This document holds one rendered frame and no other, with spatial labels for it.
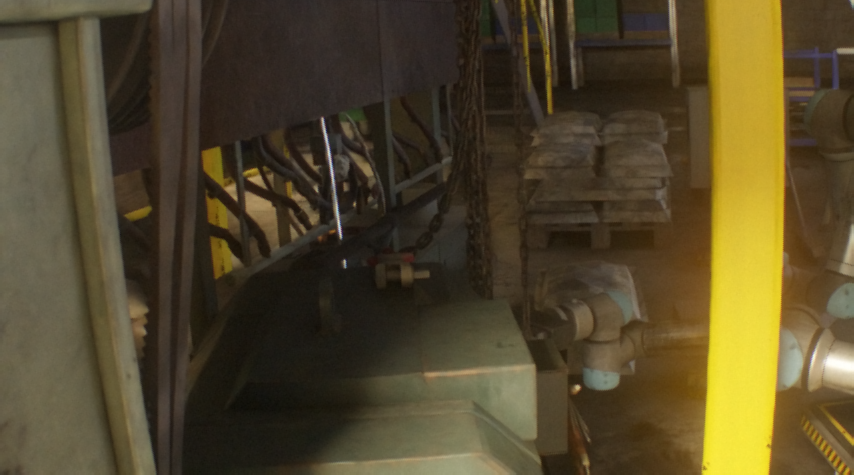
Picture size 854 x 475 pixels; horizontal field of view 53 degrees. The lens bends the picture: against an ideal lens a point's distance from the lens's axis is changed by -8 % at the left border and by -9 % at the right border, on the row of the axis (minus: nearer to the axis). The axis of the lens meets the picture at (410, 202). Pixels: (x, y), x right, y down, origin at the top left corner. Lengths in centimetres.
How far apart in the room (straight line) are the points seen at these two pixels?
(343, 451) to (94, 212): 40
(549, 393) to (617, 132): 429
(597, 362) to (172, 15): 136
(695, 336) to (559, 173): 327
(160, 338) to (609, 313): 126
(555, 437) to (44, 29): 94
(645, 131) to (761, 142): 424
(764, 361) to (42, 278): 102
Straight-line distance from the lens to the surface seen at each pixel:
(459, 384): 96
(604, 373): 186
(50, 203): 55
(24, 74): 54
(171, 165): 65
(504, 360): 98
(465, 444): 87
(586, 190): 509
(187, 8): 66
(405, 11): 270
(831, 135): 210
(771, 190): 127
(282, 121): 192
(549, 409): 127
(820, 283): 201
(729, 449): 138
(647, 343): 193
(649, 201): 512
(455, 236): 295
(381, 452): 86
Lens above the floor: 121
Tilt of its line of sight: 10 degrees down
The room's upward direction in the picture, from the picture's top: 4 degrees counter-clockwise
